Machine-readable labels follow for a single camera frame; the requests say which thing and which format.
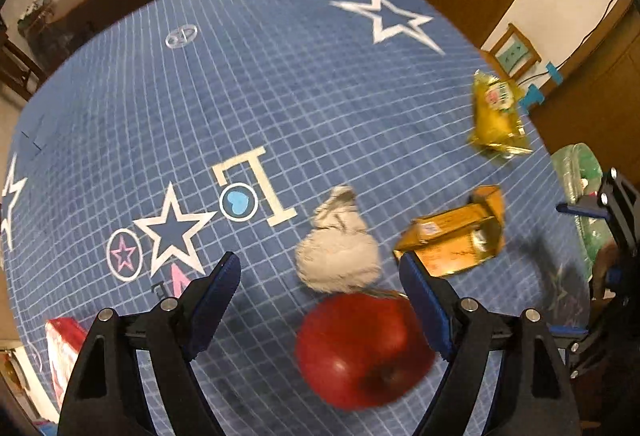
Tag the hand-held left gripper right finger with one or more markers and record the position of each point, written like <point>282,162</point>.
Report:
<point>425,306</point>

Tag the white tissue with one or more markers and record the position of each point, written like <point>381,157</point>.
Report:
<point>335,256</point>

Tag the dark wooden chair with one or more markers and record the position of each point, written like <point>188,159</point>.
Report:
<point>15,65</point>

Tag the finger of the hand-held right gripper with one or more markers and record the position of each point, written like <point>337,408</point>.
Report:
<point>567,330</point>
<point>580,210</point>

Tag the green bin with bag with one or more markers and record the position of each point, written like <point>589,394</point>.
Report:
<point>575,176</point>

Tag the red apple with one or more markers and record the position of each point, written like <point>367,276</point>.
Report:
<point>360,356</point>

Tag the yellow snack wrapper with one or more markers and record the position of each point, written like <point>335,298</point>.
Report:
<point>495,115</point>

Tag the orange small carton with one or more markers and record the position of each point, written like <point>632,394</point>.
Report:
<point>450,241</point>

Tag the red tissue box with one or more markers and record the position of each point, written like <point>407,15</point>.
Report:
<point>62,351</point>

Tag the person's right hand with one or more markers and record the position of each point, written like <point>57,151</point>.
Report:
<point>602,266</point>

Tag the small wooden chair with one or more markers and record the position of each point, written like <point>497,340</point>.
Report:
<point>515,48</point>

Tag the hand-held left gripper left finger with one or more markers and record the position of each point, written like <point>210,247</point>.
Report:
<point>215,306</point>

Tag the black bag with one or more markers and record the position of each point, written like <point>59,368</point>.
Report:
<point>40,15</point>

